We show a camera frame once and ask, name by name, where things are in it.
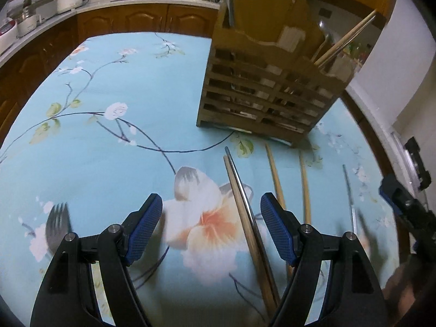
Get person's right hand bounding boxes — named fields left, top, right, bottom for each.
left=381, top=262, right=423, bottom=314

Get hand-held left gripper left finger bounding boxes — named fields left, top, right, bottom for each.
left=30, top=193, right=163, bottom=327

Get gas stove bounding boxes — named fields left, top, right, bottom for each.
left=392, top=133, right=431, bottom=191

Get small white pot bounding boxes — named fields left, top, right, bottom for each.
left=15, top=12, right=38, bottom=38

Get metal chopstick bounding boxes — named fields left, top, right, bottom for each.
left=341, top=164, right=358, bottom=234
left=225, top=146, right=281, bottom=305

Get wooden base cabinets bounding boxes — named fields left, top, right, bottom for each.
left=0, top=2, right=222, bottom=144

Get steel spoon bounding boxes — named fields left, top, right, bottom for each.
left=318, top=19, right=331, bottom=55

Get white rice cooker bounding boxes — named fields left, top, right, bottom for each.
left=0, top=20, right=18, bottom=52

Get wooden slatted utensil holder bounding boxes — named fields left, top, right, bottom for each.
left=196, top=0, right=356, bottom=148

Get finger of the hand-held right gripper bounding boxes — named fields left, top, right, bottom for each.
left=379, top=176, right=409, bottom=213

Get blue floral tablecloth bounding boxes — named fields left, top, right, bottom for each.
left=0, top=32, right=402, bottom=327

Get steel fork with flat tines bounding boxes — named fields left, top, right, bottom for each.
left=45, top=202, right=73, bottom=258

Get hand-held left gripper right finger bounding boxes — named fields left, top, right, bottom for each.
left=261, top=192, right=389, bottom=327

